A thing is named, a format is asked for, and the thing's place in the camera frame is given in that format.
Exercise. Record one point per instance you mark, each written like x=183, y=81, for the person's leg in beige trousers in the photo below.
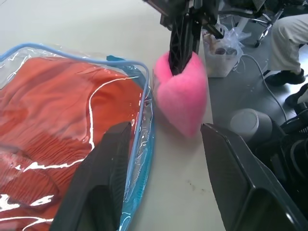
x=286, y=41

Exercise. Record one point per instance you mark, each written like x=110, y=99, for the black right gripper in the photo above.
x=207, y=12

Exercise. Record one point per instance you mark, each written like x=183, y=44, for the clear plastic pouch blue trim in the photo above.
x=142, y=149

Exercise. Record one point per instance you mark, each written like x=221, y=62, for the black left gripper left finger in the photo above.
x=96, y=173

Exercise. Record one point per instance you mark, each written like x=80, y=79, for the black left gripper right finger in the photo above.
x=235, y=173

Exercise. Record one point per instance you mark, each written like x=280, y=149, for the office chair wheeled base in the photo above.
x=262, y=19

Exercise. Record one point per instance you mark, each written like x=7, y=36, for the pink fluffy cloth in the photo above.
x=183, y=101

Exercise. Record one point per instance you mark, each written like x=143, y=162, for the grey round robot joint cap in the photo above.
x=250, y=122

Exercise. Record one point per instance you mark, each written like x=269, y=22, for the black robot torso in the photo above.
x=288, y=149

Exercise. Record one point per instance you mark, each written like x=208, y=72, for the black shoe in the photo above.
x=286, y=77
x=298, y=96

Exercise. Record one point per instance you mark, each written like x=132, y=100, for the orange cloth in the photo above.
x=48, y=96

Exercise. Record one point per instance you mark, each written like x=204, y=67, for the clear plastic trash bag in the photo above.
x=220, y=62

